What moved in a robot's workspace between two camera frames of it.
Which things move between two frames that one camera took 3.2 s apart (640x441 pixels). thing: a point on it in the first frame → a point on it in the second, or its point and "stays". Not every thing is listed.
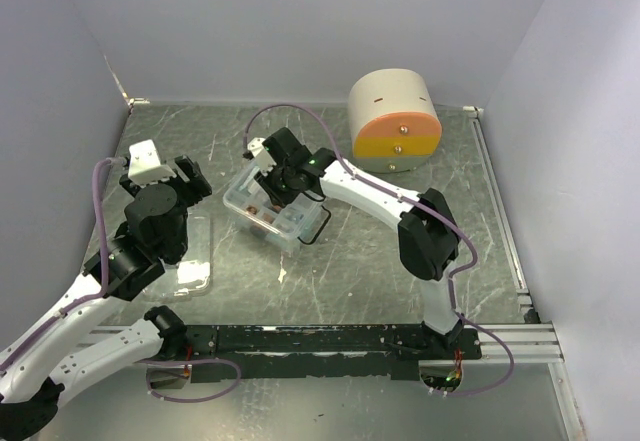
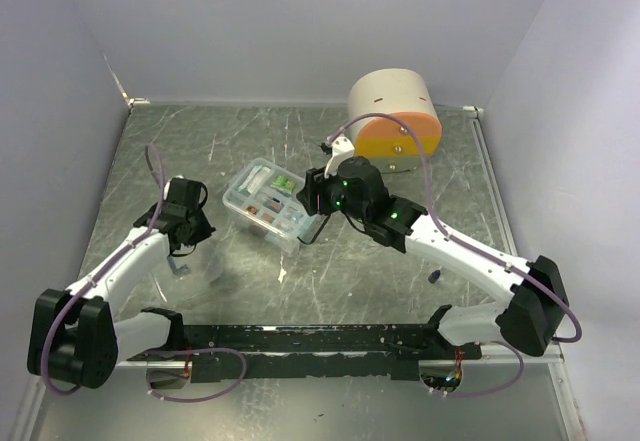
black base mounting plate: [327, 354] stays
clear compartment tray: [292, 219] stays
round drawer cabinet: [394, 121] stays
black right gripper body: [278, 183] → [322, 192]
